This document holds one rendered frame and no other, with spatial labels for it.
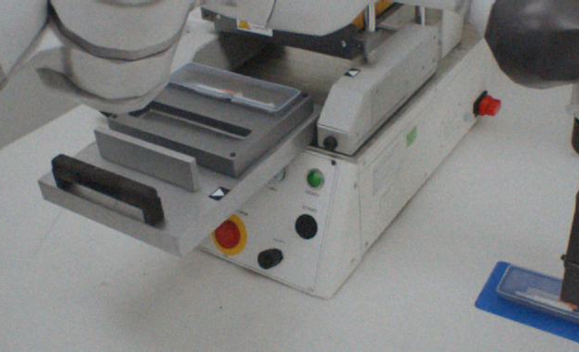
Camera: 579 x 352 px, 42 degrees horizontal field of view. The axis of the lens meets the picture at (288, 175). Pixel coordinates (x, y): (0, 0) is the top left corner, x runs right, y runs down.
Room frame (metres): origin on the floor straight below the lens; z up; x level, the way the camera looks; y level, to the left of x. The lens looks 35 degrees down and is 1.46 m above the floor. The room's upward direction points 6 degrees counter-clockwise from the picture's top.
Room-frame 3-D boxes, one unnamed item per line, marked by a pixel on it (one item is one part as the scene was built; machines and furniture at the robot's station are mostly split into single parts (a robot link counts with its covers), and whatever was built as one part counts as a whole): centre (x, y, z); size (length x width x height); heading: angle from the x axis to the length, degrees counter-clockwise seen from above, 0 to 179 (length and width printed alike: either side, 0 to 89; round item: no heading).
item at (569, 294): (0.62, -0.32, 0.84); 0.03 x 0.01 x 0.07; 55
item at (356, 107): (0.89, -0.13, 0.96); 0.26 x 0.05 x 0.07; 143
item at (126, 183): (0.68, 0.20, 0.99); 0.15 x 0.02 x 0.04; 53
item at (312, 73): (1.06, -0.09, 0.93); 0.46 x 0.35 x 0.01; 143
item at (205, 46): (1.06, 0.09, 0.96); 0.25 x 0.05 x 0.07; 143
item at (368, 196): (1.02, -0.08, 0.84); 0.53 x 0.37 x 0.17; 143
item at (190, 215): (0.79, 0.12, 0.97); 0.30 x 0.22 x 0.08; 143
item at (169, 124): (0.83, 0.09, 0.98); 0.20 x 0.17 x 0.03; 53
